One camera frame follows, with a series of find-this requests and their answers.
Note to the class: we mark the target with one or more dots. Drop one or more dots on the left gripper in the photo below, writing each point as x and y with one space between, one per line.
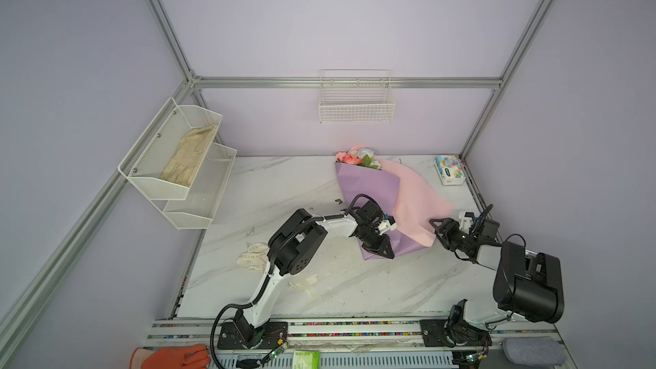
377 249

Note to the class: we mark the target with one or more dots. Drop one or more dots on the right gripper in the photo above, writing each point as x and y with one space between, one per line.
451 233

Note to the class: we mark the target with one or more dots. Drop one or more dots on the pink purple wrapping paper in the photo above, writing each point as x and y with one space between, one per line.
400 192

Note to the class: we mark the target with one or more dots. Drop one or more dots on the cream printed ribbon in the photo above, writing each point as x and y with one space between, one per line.
255 258

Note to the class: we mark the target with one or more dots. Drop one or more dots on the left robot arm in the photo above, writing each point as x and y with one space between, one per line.
250 326

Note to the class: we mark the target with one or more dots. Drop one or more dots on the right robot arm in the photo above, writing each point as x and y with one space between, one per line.
527 285

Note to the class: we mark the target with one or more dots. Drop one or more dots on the tissue pack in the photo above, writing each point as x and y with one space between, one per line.
450 170

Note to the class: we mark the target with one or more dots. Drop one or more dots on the green label box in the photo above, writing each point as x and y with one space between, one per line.
305 360

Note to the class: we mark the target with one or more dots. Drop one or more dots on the grey sponge pad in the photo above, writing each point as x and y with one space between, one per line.
534 352

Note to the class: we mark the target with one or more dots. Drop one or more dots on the lower white mesh shelf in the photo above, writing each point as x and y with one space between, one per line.
200 207

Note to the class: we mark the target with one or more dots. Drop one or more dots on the white mesh shelf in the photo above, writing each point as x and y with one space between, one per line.
200 207
165 165

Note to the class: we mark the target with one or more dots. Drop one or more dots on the beige cloth in shelf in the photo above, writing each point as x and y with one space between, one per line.
184 164

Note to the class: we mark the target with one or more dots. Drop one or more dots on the orange rubber glove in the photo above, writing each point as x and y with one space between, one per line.
191 357

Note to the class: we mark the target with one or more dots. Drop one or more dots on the upper white mesh shelf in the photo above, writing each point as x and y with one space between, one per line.
165 165

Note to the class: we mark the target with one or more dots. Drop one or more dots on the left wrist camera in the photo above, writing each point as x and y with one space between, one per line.
387 224

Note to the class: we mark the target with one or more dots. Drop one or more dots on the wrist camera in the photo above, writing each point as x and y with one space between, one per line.
467 221
387 224

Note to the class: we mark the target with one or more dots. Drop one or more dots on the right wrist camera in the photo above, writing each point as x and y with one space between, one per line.
467 221

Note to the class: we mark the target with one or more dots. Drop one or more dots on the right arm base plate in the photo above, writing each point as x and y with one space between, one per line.
444 333

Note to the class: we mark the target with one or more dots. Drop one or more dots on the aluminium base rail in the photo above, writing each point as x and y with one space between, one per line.
396 342

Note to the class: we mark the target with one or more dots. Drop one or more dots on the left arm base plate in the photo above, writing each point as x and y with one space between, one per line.
267 337

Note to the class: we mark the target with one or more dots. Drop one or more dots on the white wire wall basket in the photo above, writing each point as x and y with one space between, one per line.
356 96

